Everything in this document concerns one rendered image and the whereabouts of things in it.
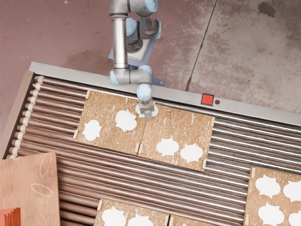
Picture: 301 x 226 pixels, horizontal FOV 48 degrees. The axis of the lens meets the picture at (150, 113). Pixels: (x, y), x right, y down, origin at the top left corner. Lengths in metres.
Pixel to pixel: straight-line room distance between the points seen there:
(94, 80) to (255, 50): 1.78
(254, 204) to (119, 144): 0.87
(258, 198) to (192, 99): 0.72
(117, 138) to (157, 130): 0.25
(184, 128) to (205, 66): 1.32
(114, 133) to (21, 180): 0.60
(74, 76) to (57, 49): 1.25
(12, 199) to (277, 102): 2.36
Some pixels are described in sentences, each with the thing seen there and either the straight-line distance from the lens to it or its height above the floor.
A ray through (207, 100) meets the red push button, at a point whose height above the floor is 0.93.
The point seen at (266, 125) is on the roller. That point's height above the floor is 0.92.
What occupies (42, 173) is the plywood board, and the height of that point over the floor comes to 1.04.
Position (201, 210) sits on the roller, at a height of 0.92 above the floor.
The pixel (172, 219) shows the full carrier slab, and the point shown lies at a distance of 2.01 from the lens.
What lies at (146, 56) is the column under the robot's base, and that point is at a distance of 2.38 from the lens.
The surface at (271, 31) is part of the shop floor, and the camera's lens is 3.65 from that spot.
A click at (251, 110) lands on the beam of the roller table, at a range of 2.24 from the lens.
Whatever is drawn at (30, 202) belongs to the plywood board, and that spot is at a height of 1.04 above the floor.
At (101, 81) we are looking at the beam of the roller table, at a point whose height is 0.91.
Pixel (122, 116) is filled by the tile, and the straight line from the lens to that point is 2.12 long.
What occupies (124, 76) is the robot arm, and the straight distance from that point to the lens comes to 1.79.
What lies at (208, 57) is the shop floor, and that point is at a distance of 3.38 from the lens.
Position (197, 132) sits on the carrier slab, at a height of 0.94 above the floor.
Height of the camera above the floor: 2.97
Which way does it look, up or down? 72 degrees down
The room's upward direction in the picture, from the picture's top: 6 degrees counter-clockwise
